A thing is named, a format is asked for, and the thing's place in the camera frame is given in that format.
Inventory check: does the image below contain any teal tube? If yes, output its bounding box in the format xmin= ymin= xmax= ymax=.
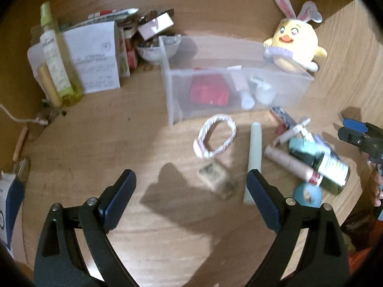
xmin=288 ymin=136 xmax=318 ymax=157

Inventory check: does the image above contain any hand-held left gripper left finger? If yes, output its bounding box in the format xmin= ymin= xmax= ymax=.
xmin=34 ymin=169 xmax=141 ymax=287

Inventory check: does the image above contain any person's right hand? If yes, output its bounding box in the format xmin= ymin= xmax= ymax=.
xmin=370 ymin=160 xmax=383 ymax=208

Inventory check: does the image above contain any white cable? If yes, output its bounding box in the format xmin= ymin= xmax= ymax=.
xmin=0 ymin=104 xmax=48 ymax=125

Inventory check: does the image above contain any red carton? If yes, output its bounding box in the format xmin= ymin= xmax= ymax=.
xmin=119 ymin=27 xmax=139 ymax=77

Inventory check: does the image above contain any dark green labelled bottle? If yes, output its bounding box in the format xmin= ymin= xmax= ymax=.
xmin=305 ymin=146 xmax=350 ymax=195

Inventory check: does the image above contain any pale green tube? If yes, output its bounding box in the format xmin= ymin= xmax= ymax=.
xmin=243 ymin=121 xmax=264 ymax=204

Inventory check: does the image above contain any blue staples box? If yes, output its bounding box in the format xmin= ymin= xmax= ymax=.
xmin=269 ymin=107 xmax=297 ymax=135

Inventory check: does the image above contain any pink white small box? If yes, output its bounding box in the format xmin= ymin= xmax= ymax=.
xmin=138 ymin=12 xmax=174 ymax=41

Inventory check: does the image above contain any white marker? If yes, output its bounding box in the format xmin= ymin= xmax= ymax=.
xmin=272 ymin=118 xmax=312 ymax=147

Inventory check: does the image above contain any wooden stick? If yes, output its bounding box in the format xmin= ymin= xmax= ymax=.
xmin=13 ymin=126 xmax=29 ymax=161

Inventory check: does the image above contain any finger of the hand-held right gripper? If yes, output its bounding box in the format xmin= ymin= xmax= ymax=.
xmin=338 ymin=127 xmax=373 ymax=150
xmin=342 ymin=118 xmax=383 ymax=139

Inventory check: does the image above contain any red white striped bracelet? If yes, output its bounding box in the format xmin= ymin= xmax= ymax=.
xmin=193 ymin=114 xmax=237 ymax=158

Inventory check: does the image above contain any grey bowl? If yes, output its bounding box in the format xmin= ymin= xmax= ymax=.
xmin=135 ymin=34 xmax=181 ymax=64

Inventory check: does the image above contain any blue tape roll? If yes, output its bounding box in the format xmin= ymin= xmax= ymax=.
xmin=293 ymin=182 xmax=323 ymax=207

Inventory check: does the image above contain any white squeeze tube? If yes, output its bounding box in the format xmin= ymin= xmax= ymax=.
xmin=229 ymin=66 xmax=255 ymax=110

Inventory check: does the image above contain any white tape roll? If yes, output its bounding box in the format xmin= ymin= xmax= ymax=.
xmin=250 ymin=76 xmax=276 ymax=105

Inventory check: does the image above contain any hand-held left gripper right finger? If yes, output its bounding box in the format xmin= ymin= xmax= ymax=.
xmin=245 ymin=169 xmax=350 ymax=287

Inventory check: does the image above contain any yellow green spray bottle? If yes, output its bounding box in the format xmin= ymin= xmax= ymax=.
xmin=40 ymin=2 xmax=84 ymax=106

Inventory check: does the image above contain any yellow chick plush toy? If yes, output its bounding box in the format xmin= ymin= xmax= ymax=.
xmin=263 ymin=0 xmax=327 ymax=73

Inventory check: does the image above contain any red box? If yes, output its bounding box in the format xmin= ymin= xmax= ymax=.
xmin=190 ymin=75 xmax=229 ymax=106

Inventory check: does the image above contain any clear plastic storage bin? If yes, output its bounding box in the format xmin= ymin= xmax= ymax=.
xmin=159 ymin=35 xmax=315 ymax=126

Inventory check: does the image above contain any beige cardboard tube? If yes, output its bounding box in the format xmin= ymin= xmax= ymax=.
xmin=263 ymin=146 xmax=322 ymax=185

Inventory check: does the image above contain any white blue bag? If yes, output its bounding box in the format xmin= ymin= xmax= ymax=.
xmin=0 ymin=170 xmax=26 ymax=254

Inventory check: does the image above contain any striped paper packet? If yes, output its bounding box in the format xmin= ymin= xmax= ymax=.
xmin=88 ymin=7 xmax=140 ymax=22

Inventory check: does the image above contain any beige stick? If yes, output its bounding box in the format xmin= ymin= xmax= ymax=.
xmin=36 ymin=64 xmax=63 ymax=107

